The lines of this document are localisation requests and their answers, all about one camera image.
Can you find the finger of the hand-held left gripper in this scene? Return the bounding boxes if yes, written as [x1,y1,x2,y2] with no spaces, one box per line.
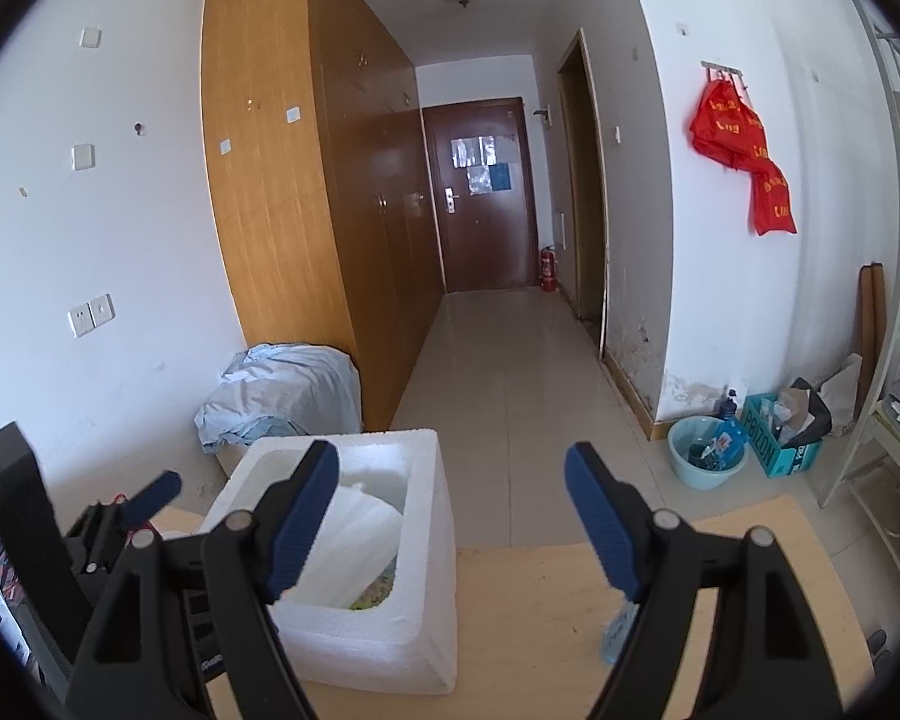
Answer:
[116,471,182,523]
[64,502,134,599]

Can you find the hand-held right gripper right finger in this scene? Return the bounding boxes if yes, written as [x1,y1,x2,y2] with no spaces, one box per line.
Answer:
[565,442,845,720]

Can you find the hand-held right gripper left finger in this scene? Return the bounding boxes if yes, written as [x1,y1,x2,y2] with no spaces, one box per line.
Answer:
[64,439,341,720]

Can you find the white foam box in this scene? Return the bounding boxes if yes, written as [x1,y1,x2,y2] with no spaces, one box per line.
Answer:
[199,429,458,695]

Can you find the printed blanket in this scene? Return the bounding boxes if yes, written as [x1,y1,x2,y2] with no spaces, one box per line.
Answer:
[0,491,35,672]

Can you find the light blue plastic basin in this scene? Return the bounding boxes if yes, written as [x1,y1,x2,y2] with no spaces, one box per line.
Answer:
[667,415,749,491]

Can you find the clear blue spray bottle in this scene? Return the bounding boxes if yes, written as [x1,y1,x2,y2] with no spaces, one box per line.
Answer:
[600,600,642,667]

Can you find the light blue bedding bundle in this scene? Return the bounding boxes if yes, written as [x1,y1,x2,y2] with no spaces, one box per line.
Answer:
[195,343,362,455]

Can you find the blue packet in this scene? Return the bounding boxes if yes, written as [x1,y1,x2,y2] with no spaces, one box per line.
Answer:
[709,420,747,470]

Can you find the teal storage crate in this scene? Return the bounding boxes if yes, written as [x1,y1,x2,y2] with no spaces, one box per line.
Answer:
[742,394,824,479]

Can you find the black plastic bag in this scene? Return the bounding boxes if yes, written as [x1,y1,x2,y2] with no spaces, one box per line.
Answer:
[776,377,833,447]

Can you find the white plastic bag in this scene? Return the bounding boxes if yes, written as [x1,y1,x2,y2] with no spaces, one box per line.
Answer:
[817,352,863,436]

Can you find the dark brown entrance door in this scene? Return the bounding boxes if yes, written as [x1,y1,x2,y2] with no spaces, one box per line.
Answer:
[422,97,541,293]

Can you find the wooden wardrobe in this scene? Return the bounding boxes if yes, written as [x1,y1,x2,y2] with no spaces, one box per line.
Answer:
[201,0,447,432]

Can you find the brown side door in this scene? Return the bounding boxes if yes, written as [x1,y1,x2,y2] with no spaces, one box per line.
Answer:
[556,28,608,323]

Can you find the wooden board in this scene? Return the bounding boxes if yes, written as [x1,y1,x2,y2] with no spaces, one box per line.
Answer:
[857,262,890,421]

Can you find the shiny paper door notice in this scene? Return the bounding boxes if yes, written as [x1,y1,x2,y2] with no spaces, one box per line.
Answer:
[450,133,497,168]

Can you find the metal wall hook rack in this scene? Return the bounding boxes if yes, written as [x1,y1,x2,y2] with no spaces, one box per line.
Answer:
[701,60,751,102]

